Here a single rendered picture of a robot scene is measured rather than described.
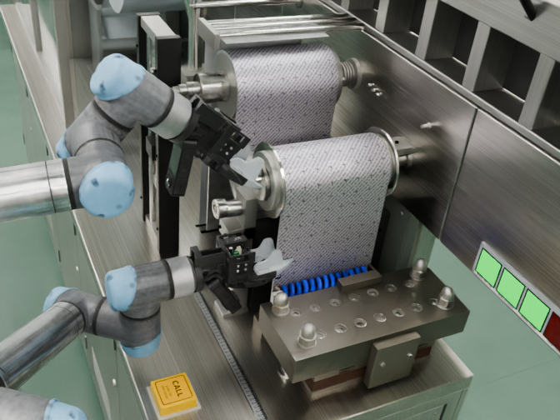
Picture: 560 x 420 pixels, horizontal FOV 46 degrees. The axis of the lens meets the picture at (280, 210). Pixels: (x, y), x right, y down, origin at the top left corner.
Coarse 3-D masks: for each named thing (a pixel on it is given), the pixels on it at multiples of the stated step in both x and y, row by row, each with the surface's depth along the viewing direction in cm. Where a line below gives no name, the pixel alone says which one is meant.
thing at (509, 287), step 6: (504, 270) 118; (504, 276) 118; (510, 276) 117; (504, 282) 118; (510, 282) 117; (516, 282) 116; (498, 288) 120; (504, 288) 119; (510, 288) 117; (516, 288) 116; (522, 288) 115; (504, 294) 119; (510, 294) 118; (516, 294) 116; (510, 300) 118; (516, 300) 116; (516, 306) 117
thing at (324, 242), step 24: (312, 216) 129; (336, 216) 132; (360, 216) 135; (288, 240) 130; (312, 240) 133; (336, 240) 136; (360, 240) 139; (312, 264) 137; (336, 264) 140; (360, 264) 143
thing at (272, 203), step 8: (256, 152) 127; (264, 152) 124; (264, 160) 124; (272, 160) 123; (272, 168) 122; (272, 176) 122; (272, 184) 123; (272, 192) 123; (272, 200) 124; (264, 208) 128; (272, 208) 126
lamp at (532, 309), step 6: (528, 294) 114; (528, 300) 114; (534, 300) 112; (522, 306) 115; (528, 306) 114; (534, 306) 113; (540, 306) 111; (522, 312) 116; (528, 312) 114; (534, 312) 113; (540, 312) 112; (546, 312) 111; (528, 318) 114; (534, 318) 113; (540, 318) 112; (534, 324) 113; (540, 324) 112
